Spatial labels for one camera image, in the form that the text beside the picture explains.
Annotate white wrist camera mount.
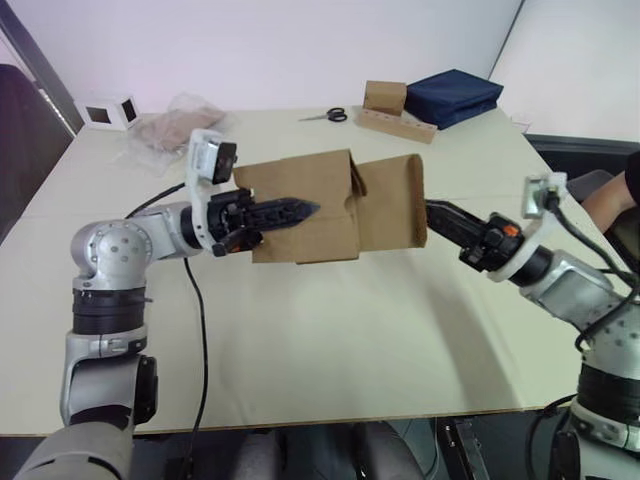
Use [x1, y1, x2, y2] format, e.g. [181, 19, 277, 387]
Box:
[183, 128, 239, 259]
[491, 171, 570, 287]

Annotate wooden block with holes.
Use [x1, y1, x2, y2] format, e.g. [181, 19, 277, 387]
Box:
[355, 105, 441, 147]

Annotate black metal bracket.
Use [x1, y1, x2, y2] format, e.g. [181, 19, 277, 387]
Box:
[433, 413, 494, 480]

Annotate black chair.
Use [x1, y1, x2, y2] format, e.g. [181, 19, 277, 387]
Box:
[528, 133, 640, 202]

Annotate clear plastic bag brown contents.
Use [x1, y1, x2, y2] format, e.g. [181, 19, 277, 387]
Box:
[111, 90, 237, 179]

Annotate white cube with dark windows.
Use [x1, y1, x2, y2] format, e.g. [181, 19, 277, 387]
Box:
[73, 93, 142, 133]

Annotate black handled scissors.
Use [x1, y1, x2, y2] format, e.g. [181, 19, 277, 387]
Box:
[298, 106, 349, 124]

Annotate brown cardboard box with flaps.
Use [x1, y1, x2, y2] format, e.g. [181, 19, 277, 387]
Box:
[231, 147, 429, 267]

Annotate navy blue fabric bag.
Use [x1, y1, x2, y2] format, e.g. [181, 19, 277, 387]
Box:
[405, 68, 504, 133]

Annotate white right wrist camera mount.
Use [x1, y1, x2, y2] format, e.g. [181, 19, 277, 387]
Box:
[491, 171, 570, 287]

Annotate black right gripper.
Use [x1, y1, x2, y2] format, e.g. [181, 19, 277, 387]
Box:
[424, 198, 525, 275]

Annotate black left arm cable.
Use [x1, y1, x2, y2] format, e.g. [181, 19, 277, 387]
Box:
[123, 182, 209, 480]

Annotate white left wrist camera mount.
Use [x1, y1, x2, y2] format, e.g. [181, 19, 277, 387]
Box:
[183, 128, 239, 259]

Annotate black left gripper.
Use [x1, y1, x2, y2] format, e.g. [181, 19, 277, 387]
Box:
[206, 188, 322, 257]

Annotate dark rounded grey shape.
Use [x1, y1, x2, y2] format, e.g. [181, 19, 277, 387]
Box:
[234, 424, 354, 480]
[349, 419, 437, 480]

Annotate small closed cardboard box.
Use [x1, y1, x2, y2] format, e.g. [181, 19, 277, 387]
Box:
[362, 79, 409, 118]

